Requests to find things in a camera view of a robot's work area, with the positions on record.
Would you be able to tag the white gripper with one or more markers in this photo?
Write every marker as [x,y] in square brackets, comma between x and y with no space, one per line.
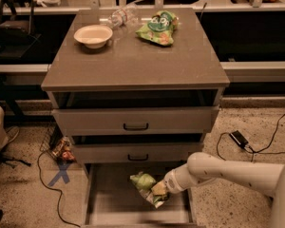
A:
[171,181]

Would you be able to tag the green jalapeno chip bag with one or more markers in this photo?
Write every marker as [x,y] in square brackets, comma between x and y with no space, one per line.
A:
[143,183]

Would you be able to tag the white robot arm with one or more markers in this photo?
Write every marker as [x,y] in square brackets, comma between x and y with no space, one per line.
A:
[201,168]

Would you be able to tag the bottom grey open drawer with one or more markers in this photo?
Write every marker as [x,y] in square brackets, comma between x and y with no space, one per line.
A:
[113,202]

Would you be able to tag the top grey drawer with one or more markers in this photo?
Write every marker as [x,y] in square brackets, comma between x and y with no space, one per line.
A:
[131,121]

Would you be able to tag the middle grey drawer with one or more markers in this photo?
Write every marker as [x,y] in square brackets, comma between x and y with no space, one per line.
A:
[135,152]

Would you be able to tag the grey drawer cabinet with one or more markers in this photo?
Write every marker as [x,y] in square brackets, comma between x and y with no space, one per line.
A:
[132,73]

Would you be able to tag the green snack bag with face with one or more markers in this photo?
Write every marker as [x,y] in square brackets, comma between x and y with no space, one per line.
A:
[160,28]

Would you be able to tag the black power adapter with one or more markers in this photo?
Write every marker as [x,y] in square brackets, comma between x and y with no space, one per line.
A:
[238,138]

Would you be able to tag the blue tape cross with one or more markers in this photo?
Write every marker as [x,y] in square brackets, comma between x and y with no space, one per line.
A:
[61,174]

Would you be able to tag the white paper bowl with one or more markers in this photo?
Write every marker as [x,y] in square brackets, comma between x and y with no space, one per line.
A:
[94,36]

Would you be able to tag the black tripod legs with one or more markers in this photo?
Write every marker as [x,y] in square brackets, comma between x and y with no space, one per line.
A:
[8,161]

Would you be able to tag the black chair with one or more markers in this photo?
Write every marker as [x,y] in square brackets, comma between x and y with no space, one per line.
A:
[13,29]

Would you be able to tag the snack bag in wire basket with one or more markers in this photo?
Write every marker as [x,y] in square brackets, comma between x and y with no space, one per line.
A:
[62,151]

